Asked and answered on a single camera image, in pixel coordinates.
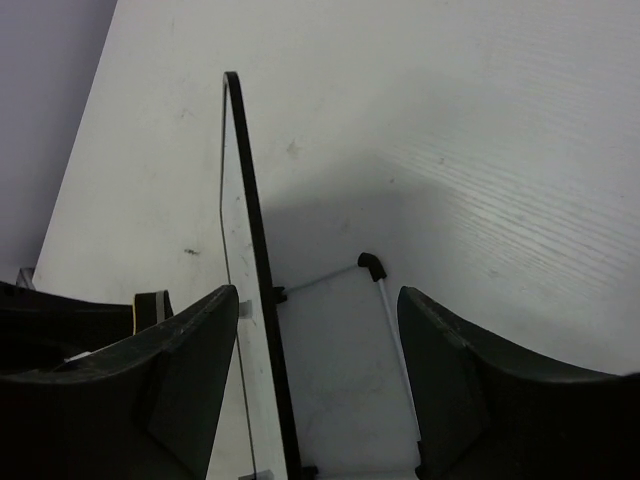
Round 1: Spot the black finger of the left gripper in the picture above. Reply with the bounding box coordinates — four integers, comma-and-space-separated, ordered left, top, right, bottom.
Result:
1, 282, 136, 373

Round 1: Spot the yellow black whiteboard eraser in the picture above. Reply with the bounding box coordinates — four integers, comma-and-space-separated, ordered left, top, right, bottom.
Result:
132, 290, 174, 335

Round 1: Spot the small black-framed whiteboard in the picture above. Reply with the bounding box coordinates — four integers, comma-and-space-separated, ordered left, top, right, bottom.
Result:
218, 71, 426, 480

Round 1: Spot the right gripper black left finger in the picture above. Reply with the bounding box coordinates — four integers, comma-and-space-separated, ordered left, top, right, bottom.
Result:
1, 285, 239, 479

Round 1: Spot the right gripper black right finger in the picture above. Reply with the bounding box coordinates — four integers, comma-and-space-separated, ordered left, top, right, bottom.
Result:
397, 287, 639, 479

